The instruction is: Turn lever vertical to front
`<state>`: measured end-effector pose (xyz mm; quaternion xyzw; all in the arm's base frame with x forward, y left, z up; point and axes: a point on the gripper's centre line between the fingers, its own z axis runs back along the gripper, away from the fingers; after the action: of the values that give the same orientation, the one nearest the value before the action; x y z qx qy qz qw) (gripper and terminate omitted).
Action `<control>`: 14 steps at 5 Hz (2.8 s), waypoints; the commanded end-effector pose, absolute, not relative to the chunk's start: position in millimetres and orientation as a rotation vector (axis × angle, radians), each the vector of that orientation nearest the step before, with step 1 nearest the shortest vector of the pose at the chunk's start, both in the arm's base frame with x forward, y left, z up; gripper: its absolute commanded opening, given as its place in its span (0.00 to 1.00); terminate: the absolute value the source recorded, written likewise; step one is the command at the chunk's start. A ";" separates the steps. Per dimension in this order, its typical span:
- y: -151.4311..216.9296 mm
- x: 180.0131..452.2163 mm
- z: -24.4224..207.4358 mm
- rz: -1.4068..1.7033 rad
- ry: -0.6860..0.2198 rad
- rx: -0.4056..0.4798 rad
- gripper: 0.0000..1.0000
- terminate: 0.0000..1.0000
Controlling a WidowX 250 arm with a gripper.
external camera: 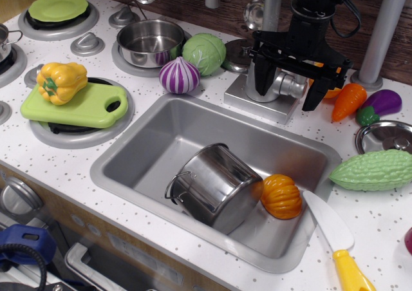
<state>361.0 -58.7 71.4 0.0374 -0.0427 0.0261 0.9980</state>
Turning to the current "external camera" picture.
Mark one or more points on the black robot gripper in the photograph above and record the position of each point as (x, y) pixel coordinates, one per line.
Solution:
(315, 60)

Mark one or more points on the silver faucet lever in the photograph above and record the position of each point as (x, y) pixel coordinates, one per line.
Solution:
(289, 84)

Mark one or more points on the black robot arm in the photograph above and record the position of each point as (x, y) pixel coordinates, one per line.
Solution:
(310, 21)

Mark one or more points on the orange toy fruit behind gripper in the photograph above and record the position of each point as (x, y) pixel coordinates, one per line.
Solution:
(331, 93)

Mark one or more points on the steel pot lid behind faucet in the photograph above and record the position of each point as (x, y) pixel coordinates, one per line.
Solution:
(237, 56)

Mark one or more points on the orange toy carrot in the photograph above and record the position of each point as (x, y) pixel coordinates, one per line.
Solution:
(349, 100)

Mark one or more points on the grey support pole right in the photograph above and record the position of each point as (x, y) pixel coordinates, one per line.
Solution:
(369, 74)

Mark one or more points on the silver ladle hanging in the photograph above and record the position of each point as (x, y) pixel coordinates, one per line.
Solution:
(253, 14)

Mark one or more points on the green toy cabbage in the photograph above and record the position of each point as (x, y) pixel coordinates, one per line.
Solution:
(206, 51)

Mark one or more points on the purple toy eggplant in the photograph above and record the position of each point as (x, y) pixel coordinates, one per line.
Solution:
(381, 103)

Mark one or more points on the steel pot lid right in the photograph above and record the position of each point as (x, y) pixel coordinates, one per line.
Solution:
(384, 135)

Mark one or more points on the purple striped toy onion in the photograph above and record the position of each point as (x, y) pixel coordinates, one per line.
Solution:
(179, 76)

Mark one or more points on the orange toy pumpkin half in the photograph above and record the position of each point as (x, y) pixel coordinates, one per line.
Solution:
(281, 197)

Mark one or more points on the green toy bitter gourd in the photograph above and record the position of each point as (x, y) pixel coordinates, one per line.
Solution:
(374, 171)

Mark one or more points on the steel pot in sink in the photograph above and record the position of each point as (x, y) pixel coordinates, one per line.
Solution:
(216, 188)

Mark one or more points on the back right stove burner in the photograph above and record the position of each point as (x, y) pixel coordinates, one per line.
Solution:
(128, 65)

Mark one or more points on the stove burner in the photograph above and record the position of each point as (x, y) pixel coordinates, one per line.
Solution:
(57, 31)
(65, 136)
(128, 65)
(13, 66)

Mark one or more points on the steel saucepan on burner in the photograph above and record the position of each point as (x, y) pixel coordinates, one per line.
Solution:
(154, 24)

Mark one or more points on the silver toy sink basin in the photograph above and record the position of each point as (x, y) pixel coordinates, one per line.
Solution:
(140, 164)

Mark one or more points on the silver stove knob back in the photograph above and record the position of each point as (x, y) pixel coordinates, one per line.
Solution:
(123, 17)

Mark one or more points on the silver stove knob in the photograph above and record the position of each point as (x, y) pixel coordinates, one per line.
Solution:
(123, 17)
(30, 78)
(87, 45)

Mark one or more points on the purple toy at right edge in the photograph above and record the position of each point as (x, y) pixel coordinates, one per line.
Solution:
(408, 241)

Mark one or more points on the green toy cutting board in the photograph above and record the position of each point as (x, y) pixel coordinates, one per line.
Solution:
(96, 105)

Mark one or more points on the silver stove knob centre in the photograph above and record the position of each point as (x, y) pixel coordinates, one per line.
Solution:
(87, 45)

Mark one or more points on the yellow toy bell pepper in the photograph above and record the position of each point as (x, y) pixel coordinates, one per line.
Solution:
(59, 83)

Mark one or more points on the front left stove burner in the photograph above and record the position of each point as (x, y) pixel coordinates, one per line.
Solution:
(65, 136)

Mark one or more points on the green toy plate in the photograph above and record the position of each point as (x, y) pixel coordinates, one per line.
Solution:
(57, 10)

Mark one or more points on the back left stove burner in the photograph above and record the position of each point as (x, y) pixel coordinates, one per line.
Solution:
(57, 31)

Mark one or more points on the silver stove knob left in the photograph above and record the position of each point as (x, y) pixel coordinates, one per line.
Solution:
(30, 78)

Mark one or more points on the far left stove burner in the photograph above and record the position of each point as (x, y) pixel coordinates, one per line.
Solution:
(13, 66)

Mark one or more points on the steel pot far left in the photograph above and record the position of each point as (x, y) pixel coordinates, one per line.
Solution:
(6, 42)

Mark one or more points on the silver stove knob edge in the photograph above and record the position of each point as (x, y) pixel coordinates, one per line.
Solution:
(5, 112)

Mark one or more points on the silver oven dial knob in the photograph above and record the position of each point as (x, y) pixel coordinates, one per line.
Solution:
(17, 198)

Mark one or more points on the white toy knife yellow handle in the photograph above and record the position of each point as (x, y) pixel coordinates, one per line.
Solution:
(340, 240)

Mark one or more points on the silver oven door handle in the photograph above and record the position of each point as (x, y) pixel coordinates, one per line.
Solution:
(99, 268)

